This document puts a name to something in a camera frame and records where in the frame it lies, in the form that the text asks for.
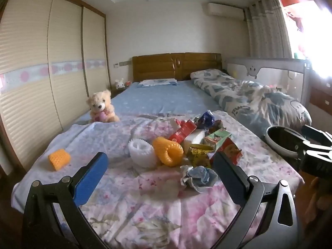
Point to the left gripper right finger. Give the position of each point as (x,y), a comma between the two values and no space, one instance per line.
(279,225)

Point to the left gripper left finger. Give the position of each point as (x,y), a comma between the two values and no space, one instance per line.
(53,216)

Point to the small orange foam net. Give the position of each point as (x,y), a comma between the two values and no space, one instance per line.
(59,159)

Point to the red snack packet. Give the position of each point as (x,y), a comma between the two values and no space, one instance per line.
(228,147)

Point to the grey blue paper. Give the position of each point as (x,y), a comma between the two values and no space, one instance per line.
(198,178)

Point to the green cardboard box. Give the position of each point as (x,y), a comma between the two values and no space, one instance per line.
(216,136)

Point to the yellow snack wrapper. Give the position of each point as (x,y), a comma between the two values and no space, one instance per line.
(198,155)

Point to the white foam fruit net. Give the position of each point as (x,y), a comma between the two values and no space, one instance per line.
(142,153)

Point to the blue plastic wrapper bag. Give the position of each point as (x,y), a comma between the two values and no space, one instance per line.
(206,120)

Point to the white foam block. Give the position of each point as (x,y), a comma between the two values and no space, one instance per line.
(196,137)

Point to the red white carton box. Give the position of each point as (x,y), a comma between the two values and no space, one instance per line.
(186,128)

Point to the red white plastic bag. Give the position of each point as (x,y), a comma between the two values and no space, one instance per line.
(177,124)

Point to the grey blue patterned duvet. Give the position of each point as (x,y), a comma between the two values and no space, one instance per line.
(254,105)

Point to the pink floral blanket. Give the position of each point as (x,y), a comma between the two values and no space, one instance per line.
(137,207)

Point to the beige teddy bear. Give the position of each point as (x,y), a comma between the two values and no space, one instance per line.
(101,109)

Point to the grey window curtain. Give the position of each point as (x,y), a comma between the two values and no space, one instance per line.
(268,34)

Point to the blue bed sheet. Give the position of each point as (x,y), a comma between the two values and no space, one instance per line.
(184,98)

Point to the dark wooden nightstand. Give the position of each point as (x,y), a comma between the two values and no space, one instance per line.
(115,92)

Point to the small white bunny toy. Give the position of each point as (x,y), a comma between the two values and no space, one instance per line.
(119,84)

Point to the blue white pillow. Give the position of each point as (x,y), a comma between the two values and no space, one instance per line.
(157,82)

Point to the wooden bed headboard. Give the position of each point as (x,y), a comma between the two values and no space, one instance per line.
(173,65)

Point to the cream sliding wardrobe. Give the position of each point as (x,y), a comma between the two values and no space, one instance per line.
(53,56)

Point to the grey crib guard rail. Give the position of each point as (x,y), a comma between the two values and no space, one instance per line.
(291,76)

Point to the white wall air conditioner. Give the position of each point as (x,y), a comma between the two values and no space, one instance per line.
(225,11)

